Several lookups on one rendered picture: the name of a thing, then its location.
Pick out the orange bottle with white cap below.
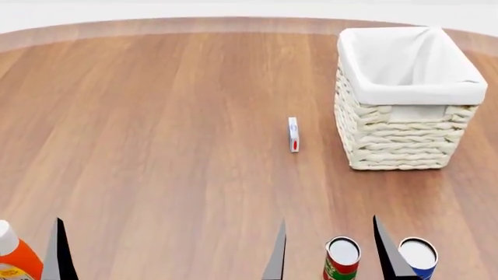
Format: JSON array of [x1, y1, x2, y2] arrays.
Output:
[[0, 219, 44, 280]]

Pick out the small white cream cheese box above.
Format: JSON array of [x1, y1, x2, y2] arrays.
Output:
[[287, 117, 301, 154]]

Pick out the cream woven wicker basket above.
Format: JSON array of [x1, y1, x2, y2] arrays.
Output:
[[333, 56, 480, 172]]

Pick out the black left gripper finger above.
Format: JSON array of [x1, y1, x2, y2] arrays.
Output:
[[40, 217, 79, 280]]

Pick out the blue labelled tin can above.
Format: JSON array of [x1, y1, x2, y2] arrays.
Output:
[[397, 236, 440, 280]]

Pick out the white cloth basket liner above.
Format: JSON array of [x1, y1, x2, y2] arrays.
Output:
[[336, 25, 489, 121]]

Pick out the red labelled tin can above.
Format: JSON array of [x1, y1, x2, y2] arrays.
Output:
[[322, 235, 362, 280]]

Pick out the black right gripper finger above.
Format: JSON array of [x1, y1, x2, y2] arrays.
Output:
[[372, 215, 419, 280], [261, 218, 288, 280]]

